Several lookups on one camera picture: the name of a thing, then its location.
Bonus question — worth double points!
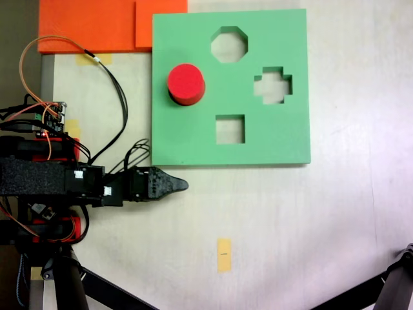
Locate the green shape sorter board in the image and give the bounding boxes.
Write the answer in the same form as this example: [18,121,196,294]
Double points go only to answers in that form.
[150,8,312,168]

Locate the smooth black gripper finger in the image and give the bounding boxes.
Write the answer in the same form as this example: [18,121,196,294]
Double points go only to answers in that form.
[170,175,190,194]

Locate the yellow tape marker with line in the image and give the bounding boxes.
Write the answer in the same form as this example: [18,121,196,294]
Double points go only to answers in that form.
[217,238,232,274]

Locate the black looped motor cable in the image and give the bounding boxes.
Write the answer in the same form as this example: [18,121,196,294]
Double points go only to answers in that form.
[124,138,152,172]

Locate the black tripod leg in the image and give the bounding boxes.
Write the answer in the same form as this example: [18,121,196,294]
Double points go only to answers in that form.
[28,247,90,310]
[376,242,413,310]

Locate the yellow tape piece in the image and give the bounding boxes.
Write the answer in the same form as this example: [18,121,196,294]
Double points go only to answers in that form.
[66,119,82,138]
[76,53,113,67]

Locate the speckled black gripper finger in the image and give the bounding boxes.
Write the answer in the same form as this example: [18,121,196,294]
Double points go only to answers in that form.
[148,166,174,200]

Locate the short orange wire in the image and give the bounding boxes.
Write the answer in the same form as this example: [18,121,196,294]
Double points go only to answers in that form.
[6,102,61,122]

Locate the braided grey cable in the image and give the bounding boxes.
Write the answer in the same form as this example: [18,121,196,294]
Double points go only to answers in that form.
[15,253,27,307]

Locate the black usb cable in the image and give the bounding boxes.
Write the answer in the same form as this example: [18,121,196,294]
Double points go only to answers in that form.
[0,121,35,133]

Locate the small circuit board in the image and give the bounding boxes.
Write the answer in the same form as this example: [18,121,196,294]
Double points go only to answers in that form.
[34,101,68,133]

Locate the red cylinder block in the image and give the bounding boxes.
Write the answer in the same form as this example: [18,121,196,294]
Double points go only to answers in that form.
[166,63,207,107]

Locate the red printed base mount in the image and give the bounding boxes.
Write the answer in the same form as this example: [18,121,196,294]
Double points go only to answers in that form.
[32,136,81,243]

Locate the long black cable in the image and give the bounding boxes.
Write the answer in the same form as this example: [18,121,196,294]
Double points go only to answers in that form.
[88,59,129,164]

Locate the long orange looped wire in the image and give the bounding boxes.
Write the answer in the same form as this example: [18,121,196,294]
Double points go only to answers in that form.
[19,35,97,117]

